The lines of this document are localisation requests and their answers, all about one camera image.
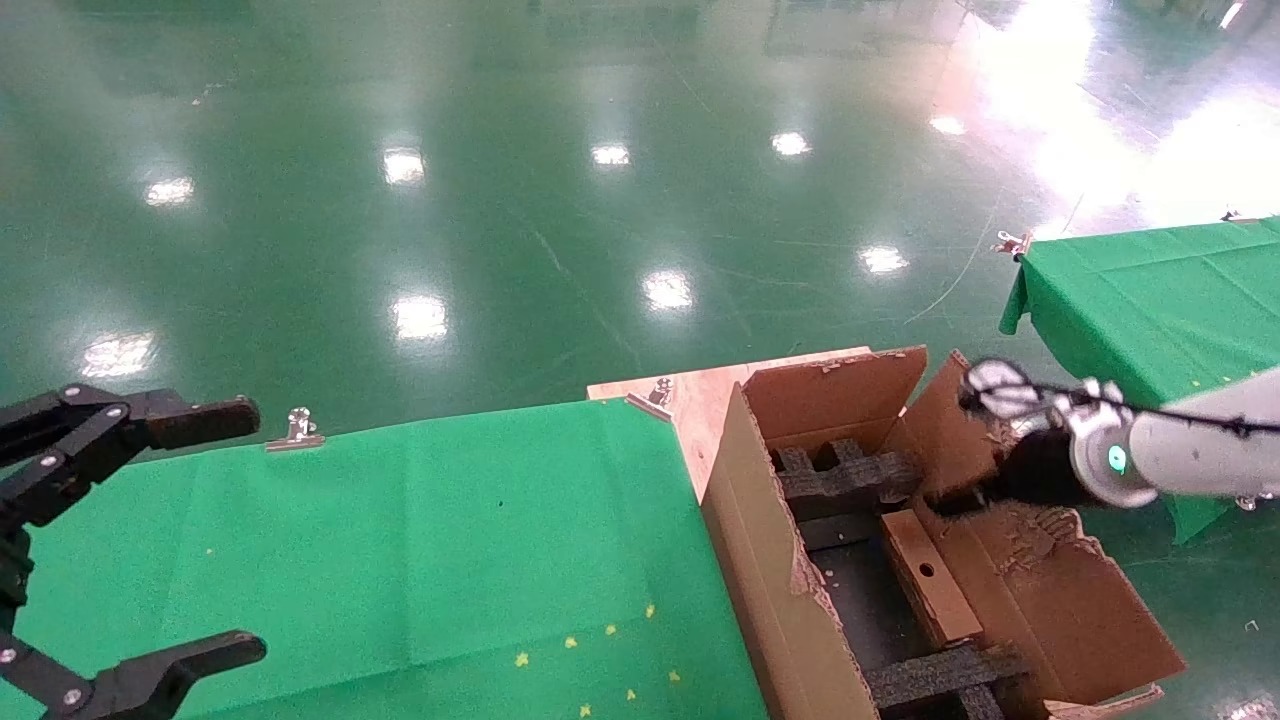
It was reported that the black foam insert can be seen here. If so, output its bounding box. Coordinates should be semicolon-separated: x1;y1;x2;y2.
865;648;1031;720
770;440;921;523

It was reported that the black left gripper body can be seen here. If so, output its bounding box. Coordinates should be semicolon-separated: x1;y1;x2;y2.
0;530;33;636

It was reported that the large green table cloth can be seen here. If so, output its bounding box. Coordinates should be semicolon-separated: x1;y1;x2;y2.
0;398;766;720

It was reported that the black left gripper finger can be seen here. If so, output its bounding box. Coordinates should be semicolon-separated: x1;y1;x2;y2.
0;632;268;720
0;385;263;531

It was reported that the large open brown carton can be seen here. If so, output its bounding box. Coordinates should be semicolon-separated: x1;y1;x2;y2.
700;347;1188;720

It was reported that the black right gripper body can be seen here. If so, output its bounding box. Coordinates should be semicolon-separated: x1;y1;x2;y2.
985;428;1083;508

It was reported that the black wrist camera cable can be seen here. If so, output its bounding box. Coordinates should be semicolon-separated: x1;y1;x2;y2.
958;358;1280;439

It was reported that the small brown cardboard box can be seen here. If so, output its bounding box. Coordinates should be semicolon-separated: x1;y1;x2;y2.
880;508;986;649

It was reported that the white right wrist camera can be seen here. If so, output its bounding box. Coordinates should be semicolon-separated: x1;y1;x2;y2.
962;360;1053;423

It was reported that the small green table cloth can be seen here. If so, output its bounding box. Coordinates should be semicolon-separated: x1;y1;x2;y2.
1000;217;1280;546

